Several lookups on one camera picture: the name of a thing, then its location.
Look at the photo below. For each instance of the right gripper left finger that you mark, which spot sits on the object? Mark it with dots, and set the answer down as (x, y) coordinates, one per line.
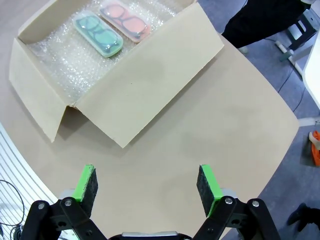
(82, 190)

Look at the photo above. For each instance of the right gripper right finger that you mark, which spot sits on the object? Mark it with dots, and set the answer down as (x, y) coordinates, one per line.
(208, 190)

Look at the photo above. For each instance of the pink translucent glasses case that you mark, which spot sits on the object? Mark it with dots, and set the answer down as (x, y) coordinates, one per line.
(126, 21)

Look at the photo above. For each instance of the brown cardboard shipping box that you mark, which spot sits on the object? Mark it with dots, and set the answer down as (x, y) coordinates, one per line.
(155, 75)

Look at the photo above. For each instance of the green translucent glasses case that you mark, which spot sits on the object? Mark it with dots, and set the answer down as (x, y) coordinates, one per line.
(100, 35)

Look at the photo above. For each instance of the white ribbed panel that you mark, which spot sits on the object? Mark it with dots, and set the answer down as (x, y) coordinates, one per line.
(17, 175)

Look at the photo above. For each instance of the orange fabric bundle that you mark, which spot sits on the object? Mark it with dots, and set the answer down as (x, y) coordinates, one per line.
(316, 150)

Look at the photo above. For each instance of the clear bubble wrap sheet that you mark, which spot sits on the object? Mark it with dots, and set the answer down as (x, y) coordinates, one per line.
(72, 65)

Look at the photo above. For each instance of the white desk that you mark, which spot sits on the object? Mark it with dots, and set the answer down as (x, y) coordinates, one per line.
(311, 62)

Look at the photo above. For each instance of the person in gray hoodie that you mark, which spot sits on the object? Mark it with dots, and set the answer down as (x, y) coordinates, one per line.
(260, 22)

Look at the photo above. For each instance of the black frame glasses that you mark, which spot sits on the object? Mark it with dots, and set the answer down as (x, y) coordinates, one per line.
(86, 25)
(120, 17)

